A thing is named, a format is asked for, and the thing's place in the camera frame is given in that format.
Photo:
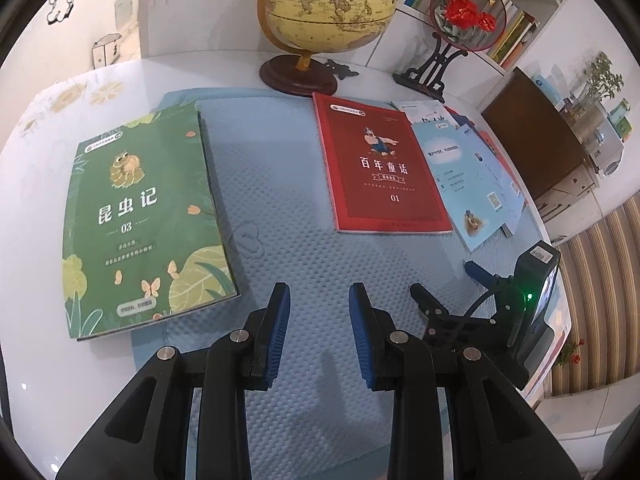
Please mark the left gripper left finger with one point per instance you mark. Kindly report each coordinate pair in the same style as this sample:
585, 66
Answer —
143, 433

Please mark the dark blue eagle book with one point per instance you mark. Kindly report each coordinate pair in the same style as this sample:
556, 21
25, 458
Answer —
484, 135

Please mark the potted plant in grey vase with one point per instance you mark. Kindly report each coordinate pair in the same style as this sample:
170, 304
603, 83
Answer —
599, 82

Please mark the dark wooden cabinet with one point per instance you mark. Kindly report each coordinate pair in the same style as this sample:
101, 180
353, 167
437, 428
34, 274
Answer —
543, 148

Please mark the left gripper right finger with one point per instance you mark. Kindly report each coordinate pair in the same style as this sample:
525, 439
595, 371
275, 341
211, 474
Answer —
495, 433

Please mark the coral red book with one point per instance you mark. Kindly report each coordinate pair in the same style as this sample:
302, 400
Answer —
493, 160

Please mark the red fairy tale book 01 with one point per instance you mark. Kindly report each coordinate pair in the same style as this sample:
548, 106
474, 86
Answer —
378, 177

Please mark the blue quilted table mat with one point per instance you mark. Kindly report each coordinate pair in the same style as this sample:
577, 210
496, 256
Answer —
319, 420

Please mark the antique yellow desk globe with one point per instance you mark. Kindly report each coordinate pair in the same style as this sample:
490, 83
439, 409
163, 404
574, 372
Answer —
303, 28

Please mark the small black metal ornament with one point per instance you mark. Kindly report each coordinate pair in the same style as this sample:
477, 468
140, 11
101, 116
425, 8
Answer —
340, 71

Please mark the round embroidered fan on stand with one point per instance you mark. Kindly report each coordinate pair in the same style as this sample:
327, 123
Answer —
460, 27

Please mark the small green floor plant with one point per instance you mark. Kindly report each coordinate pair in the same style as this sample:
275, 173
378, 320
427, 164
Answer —
569, 353

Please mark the light blue bottom book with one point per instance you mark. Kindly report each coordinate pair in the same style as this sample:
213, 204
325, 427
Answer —
476, 203

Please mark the green insect book 03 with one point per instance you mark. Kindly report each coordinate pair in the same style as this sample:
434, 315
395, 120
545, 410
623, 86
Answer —
141, 238

